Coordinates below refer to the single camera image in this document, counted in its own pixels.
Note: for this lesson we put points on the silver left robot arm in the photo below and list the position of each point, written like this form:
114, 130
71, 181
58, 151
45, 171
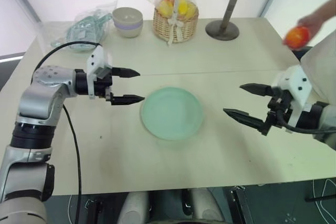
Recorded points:
39, 98

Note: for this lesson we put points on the grey mushroom-shaped stand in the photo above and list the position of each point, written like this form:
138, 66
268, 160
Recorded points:
225, 28

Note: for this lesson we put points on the person's bare hand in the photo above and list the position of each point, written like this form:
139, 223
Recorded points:
313, 22

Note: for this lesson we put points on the red-orange round fruit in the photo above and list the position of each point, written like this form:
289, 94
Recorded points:
296, 37

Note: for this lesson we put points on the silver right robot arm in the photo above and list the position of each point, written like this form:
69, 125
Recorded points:
311, 116

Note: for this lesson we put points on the clear bag of green tableware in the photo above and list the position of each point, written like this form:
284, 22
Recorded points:
84, 24

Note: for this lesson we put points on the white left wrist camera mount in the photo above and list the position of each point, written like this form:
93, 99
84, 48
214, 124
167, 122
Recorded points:
96, 56

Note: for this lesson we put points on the beige bowl with lilac band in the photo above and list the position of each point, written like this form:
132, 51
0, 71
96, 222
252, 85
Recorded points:
127, 22

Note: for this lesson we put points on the yellow fruit in wrap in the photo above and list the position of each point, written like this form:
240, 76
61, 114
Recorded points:
165, 7
187, 6

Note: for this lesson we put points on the black table frame bracket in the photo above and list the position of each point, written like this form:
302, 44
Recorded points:
94, 212
240, 203

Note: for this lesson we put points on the person's bare forearm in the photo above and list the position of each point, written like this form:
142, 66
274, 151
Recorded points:
328, 7

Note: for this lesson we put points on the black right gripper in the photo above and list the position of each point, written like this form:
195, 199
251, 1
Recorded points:
278, 108

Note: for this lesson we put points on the woven wicker basket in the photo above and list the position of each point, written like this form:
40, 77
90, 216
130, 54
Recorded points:
181, 28

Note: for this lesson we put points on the light grey rounded shape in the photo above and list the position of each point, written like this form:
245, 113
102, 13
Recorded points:
207, 205
134, 208

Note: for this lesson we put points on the white basket ribbon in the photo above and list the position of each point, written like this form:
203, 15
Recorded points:
176, 26

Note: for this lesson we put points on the pale green round plate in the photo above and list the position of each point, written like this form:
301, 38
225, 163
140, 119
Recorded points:
172, 112

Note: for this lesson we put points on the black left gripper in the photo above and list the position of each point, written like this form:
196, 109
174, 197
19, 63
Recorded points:
103, 87

